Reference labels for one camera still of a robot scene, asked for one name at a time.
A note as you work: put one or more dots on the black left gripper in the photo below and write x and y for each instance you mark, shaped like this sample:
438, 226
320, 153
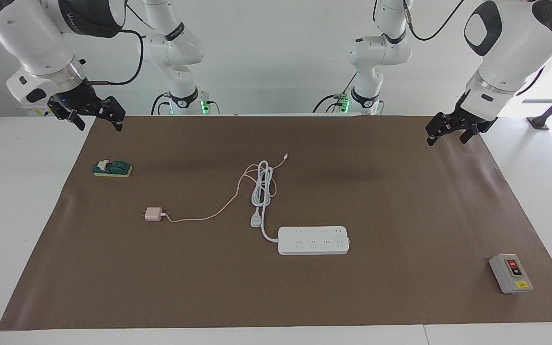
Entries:
475, 115

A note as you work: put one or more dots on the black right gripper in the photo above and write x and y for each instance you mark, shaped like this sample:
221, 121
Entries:
77, 98

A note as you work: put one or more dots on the pink charger adapter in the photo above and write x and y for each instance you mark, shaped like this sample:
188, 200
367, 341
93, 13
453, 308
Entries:
153, 214

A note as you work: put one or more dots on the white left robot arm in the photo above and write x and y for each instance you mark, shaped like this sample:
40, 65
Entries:
501, 57

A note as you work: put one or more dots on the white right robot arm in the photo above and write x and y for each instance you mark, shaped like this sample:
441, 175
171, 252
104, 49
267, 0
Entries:
31, 43

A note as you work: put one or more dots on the white power strip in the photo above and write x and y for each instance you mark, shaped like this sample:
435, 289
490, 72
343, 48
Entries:
313, 240

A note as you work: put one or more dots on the brown table mat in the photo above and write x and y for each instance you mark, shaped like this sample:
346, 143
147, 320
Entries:
185, 287

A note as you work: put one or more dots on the green knife switch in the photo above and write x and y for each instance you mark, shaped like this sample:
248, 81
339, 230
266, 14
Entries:
113, 168

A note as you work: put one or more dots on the white wall socket box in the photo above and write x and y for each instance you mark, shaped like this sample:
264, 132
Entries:
34, 111

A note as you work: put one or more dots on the grey push-button switch box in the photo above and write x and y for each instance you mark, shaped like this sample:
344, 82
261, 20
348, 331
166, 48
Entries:
511, 274

